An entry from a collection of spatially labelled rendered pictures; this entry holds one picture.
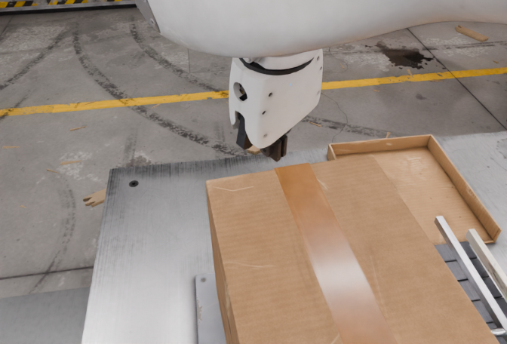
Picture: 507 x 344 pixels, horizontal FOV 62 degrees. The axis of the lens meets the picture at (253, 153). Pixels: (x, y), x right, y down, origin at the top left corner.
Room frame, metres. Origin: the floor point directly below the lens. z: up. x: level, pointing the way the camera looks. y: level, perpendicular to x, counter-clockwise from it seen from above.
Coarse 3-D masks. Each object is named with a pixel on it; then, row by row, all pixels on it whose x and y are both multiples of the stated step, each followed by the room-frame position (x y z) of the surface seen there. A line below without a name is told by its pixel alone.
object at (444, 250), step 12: (444, 252) 0.46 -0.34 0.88; (468, 252) 0.46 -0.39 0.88; (456, 264) 0.43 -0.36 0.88; (480, 264) 0.43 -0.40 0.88; (456, 276) 0.41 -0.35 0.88; (480, 276) 0.41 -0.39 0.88; (468, 288) 0.39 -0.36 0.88; (492, 288) 0.39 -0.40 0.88; (480, 300) 0.37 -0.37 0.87; (504, 300) 0.37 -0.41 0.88; (480, 312) 0.34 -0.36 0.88; (504, 312) 0.34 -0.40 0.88; (492, 324) 0.32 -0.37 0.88
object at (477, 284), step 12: (444, 228) 0.45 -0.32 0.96; (456, 240) 0.42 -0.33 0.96; (456, 252) 0.40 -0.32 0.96; (468, 264) 0.38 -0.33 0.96; (468, 276) 0.36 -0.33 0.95; (480, 288) 0.34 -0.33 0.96; (492, 300) 0.32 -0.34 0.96; (492, 312) 0.30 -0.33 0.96; (504, 324) 0.28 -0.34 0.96; (504, 336) 0.27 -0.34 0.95
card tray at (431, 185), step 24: (336, 144) 0.78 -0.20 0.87; (360, 144) 0.79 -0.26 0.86; (384, 144) 0.79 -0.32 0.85; (408, 144) 0.80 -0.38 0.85; (432, 144) 0.79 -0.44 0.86; (384, 168) 0.73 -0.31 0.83; (408, 168) 0.73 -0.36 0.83; (432, 168) 0.73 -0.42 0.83; (456, 168) 0.69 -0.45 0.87; (408, 192) 0.65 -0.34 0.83; (432, 192) 0.65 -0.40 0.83; (456, 192) 0.65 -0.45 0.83; (432, 216) 0.58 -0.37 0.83; (456, 216) 0.58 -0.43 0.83; (480, 216) 0.57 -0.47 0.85; (432, 240) 0.52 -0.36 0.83
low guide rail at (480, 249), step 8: (472, 232) 0.48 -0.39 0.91; (472, 240) 0.47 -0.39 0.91; (480, 240) 0.46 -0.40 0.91; (480, 248) 0.44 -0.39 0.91; (480, 256) 0.44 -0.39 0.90; (488, 256) 0.43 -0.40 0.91; (488, 264) 0.42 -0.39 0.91; (496, 264) 0.41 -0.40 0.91; (496, 272) 0.40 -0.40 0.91; (496, 280) 0.39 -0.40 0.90; (504, 280) 0.38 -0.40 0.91; (504, 288) 0.37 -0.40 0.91; (504, 296) 0.36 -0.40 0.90
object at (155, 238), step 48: (480, 144) 0.82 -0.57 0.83; (144, 192) 0.66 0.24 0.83; (192, 192) 0.66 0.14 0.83; (480, 192) 0.66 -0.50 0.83; (144, 240) 0.52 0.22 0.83; (192, 240) 0.52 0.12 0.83; (96, 288) 0.42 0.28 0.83; (144, 288) 0.42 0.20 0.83; (192, 288) 0.42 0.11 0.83; (96, 336) 0.33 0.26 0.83; (144, 336) 0.33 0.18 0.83; (192, 336) 0.33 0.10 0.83
